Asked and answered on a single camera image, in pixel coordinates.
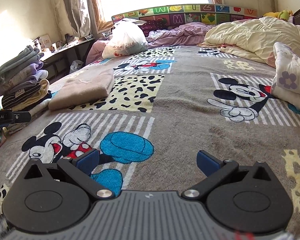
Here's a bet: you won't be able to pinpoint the grey beige curtain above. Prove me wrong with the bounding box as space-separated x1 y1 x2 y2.
63 0 91 37

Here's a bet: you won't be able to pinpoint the Mickey Mouse bed blanket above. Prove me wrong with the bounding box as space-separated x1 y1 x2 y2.
0 46 300 235

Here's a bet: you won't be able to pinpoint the white floral folded clothes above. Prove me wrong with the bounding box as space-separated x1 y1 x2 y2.
271 42 300 112

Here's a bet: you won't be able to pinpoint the purple crumpled blanket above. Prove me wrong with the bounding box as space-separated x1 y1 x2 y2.
146 22 215 48

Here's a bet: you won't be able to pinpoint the stack of folded clothes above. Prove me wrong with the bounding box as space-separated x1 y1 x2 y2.
0 46 52 111

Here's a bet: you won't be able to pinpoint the white plastic bag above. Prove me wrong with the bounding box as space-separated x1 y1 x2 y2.
102 21 148 59

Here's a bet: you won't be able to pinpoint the beige knit sweater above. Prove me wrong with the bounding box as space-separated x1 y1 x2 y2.
49 68 114 111

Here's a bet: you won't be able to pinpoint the cluttered side shelf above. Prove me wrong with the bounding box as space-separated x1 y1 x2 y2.
40 37 96 82

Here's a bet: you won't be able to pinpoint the yellow plush toy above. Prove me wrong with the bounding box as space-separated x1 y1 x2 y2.
263 10 293 21

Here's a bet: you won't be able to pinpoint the colourful alphabet foam mat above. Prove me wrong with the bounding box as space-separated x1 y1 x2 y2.
111 4 258 27

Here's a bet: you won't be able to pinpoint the cream yellow quilt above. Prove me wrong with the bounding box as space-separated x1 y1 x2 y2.
198 16 300 68

